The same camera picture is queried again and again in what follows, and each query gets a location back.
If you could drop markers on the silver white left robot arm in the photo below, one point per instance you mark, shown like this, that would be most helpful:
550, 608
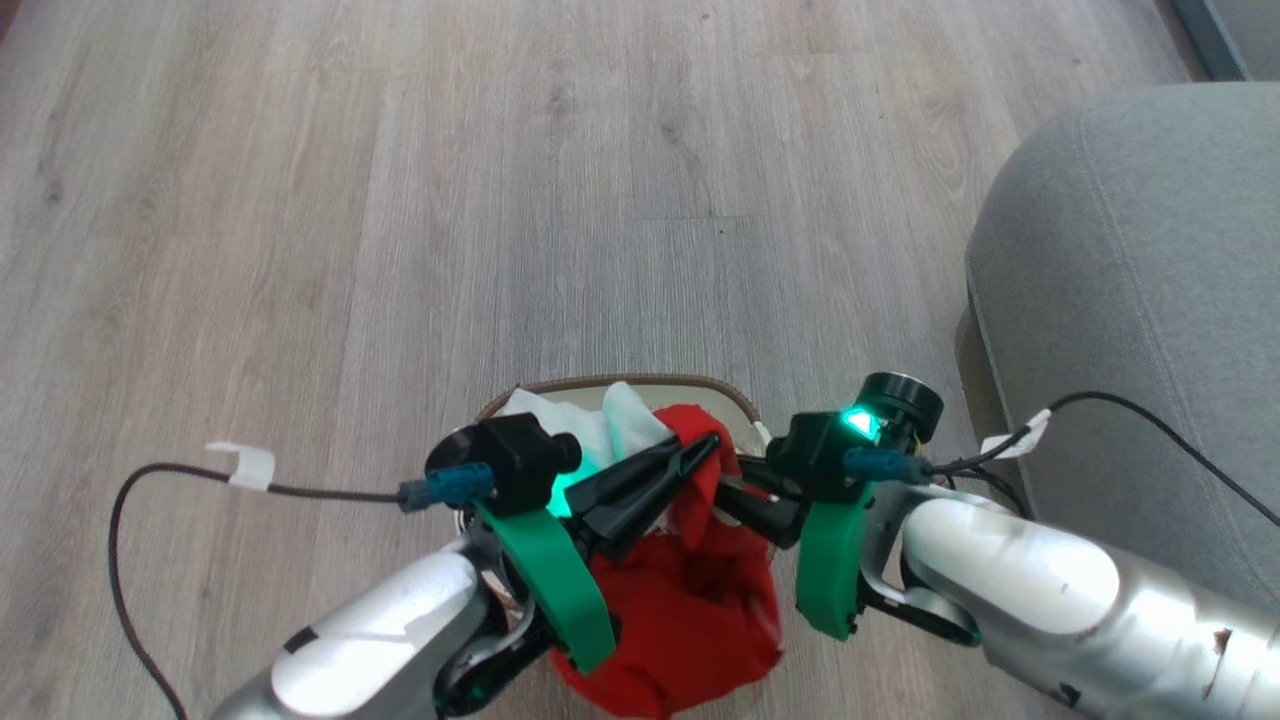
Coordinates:
380, 630

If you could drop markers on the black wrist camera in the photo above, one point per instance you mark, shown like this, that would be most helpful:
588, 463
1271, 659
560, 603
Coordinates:
830, 450
515, 450

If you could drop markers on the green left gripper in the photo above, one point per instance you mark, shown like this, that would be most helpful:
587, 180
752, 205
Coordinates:
550, 580

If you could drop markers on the grey fabric sofa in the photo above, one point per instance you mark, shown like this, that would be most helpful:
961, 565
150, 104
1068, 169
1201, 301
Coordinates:
1140, 300

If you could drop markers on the dark grey furniture edge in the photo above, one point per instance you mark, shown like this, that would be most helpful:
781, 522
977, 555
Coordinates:
1225, 35

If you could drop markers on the red garment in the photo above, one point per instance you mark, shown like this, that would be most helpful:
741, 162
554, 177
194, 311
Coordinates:
690, 610

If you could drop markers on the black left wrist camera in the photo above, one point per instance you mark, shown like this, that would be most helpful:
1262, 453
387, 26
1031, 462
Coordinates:
515, 450

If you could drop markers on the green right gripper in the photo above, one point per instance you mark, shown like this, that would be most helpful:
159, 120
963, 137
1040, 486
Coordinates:
828, 570

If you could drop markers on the laundry basket with brown rim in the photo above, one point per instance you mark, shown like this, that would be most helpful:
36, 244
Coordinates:
735, 405

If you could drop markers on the white garment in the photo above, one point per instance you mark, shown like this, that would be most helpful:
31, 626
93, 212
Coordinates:
590, 420

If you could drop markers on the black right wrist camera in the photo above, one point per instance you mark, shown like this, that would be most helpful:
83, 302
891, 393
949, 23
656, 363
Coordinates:
830, 450

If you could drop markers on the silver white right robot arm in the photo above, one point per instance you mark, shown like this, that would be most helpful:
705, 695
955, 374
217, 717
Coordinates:
1040, 580

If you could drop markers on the white tape tag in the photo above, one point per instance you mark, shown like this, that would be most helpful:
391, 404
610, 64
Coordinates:
1015, 438
248, 464

